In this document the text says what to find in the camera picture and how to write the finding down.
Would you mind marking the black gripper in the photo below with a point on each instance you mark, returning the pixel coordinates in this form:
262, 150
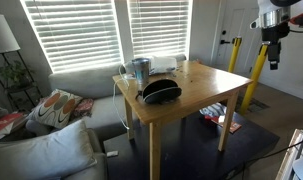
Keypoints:
272, 36

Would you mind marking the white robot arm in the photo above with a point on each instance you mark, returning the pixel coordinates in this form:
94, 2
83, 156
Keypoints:
273, 20

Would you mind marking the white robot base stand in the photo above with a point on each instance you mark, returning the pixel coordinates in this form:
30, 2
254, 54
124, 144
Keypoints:
292, 165

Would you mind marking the yellow tripod leg near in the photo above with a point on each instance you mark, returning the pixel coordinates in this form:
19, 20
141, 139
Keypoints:
254, 77

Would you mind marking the yellow tripod leg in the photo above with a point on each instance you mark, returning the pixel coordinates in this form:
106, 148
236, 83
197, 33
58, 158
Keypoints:
236, 46
254, 77

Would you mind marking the yellow tripod leg far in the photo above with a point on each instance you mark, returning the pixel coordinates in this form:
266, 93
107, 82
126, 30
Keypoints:
236, 46

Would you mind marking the white door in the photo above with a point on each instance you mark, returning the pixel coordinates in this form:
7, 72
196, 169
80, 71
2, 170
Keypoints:
234, 19

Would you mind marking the wooden table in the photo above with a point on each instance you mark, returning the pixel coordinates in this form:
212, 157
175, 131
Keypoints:
201, 86

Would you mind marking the magazines on floor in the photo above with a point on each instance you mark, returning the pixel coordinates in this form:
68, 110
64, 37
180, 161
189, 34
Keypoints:
215, 113

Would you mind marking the right window blind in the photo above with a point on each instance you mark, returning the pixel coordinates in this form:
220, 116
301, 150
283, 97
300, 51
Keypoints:
160, 27

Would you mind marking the window blind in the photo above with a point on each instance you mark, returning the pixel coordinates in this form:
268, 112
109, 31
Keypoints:
160, 27
75, 34

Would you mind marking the black open glasses case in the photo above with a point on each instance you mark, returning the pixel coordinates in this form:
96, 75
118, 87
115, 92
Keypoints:
160, 91

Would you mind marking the grey metal tumbler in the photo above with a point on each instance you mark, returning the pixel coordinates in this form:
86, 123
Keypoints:
141, 70

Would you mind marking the dark blue rug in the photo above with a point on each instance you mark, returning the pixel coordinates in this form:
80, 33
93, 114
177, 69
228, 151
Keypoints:
189, 150

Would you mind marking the grey sectional sofa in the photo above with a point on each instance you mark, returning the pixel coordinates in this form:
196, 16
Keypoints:
98, 92

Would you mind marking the left window blind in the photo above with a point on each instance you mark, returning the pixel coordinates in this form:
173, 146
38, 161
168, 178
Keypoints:
75, 34

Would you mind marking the patterned oval cushion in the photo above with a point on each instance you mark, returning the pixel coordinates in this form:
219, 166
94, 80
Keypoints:
56, 109

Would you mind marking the light grey pillow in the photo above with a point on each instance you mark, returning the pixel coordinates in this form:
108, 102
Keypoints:
46, 157

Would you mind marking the green potted plant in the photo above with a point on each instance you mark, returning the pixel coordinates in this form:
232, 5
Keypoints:
16, 74

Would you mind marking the black plant shelf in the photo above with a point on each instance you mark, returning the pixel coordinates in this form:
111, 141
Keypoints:
20, 98

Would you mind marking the red book on sofa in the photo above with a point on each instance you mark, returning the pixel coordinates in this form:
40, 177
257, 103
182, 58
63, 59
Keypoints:
10, 122

